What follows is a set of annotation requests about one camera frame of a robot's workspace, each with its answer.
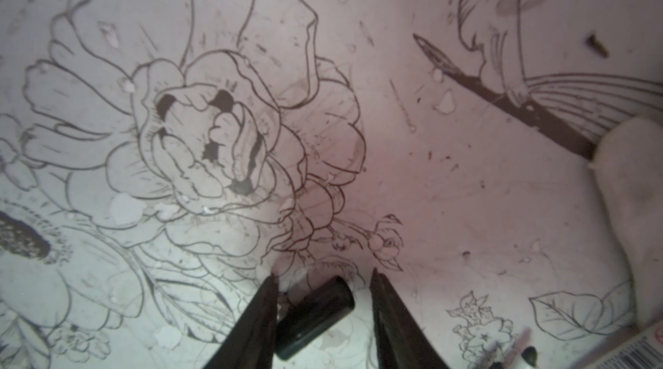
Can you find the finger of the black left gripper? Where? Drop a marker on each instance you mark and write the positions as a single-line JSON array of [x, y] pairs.
[[400, 342], [251, 343]]

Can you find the black pen cap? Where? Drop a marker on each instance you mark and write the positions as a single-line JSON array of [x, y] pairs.
[[312, 316]]

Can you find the white glove on table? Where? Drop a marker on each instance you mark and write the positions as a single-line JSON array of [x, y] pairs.
[[627, 166]]

